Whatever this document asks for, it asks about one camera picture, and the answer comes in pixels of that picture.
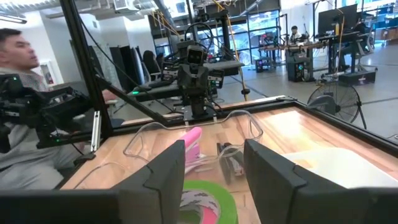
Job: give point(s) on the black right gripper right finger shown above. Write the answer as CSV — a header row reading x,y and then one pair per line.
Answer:
x,y
280,199

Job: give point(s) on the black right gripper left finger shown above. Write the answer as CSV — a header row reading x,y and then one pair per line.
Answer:
x,y
155,193

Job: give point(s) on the green tape roll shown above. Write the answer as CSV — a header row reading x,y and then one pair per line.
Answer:
x,y
228,202

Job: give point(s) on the pink and white stapler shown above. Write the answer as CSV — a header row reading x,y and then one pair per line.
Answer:
x,y
192,140

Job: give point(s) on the black office chair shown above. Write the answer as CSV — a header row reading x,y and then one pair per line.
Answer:
x,y
150,63

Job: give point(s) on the clear plastic bin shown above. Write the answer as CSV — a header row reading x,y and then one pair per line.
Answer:
x,y
149,137

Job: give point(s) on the black diagonal brace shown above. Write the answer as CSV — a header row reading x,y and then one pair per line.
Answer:
x,y
133,101

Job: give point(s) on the grey rounded object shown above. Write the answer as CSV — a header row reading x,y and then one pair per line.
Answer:
x,y
323,104

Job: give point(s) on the black computer tower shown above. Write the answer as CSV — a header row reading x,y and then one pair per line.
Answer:
x,y
298,70

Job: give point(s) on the person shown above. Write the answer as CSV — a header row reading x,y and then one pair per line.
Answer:
x,y
18,53
295,32

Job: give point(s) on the black floor fan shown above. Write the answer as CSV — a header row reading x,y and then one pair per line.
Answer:
x,y
348,99

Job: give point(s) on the black flat box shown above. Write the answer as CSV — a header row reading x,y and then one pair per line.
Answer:
x,y
357,77

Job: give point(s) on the black computer monitor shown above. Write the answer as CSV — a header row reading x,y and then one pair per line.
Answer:
x,y
337,18

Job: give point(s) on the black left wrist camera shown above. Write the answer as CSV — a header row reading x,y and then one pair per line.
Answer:
x,y
195,56

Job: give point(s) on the silver metal bracket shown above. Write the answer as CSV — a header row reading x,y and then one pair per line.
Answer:
x,y
95,130

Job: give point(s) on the black frame post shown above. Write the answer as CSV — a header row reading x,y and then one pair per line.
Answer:
x,y
81,46

